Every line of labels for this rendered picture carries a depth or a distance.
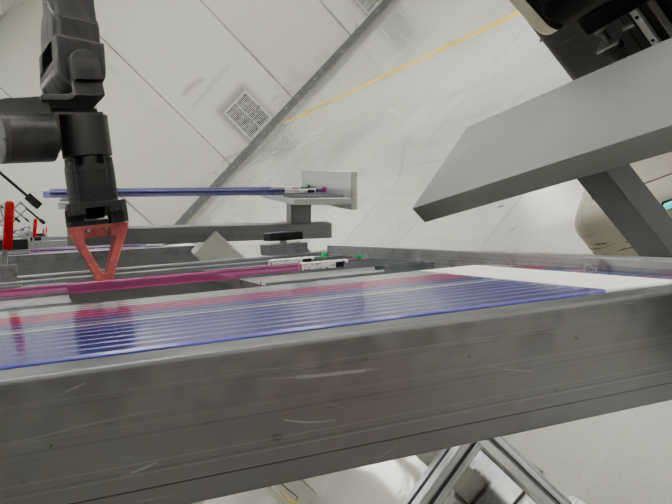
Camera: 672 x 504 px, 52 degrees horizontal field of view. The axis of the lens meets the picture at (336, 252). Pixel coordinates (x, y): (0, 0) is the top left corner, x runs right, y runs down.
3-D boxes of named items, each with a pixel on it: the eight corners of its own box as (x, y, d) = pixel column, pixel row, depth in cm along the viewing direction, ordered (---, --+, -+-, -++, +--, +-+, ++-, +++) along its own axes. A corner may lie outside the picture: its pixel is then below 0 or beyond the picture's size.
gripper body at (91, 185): (68, 220, 77) (59, 155, 76) (66, 222, 86) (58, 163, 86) (128, 214, 79) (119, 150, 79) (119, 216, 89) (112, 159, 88)
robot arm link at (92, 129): (113, 104, 82) (95, 112, 86) (54, 103, 77) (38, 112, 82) (121, 162, 82) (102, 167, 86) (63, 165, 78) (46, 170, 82)
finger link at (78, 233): (76, 290, 79) (65, 210, 79) (74, 286, 86) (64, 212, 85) (136, 282, 82) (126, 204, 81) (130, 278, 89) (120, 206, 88)
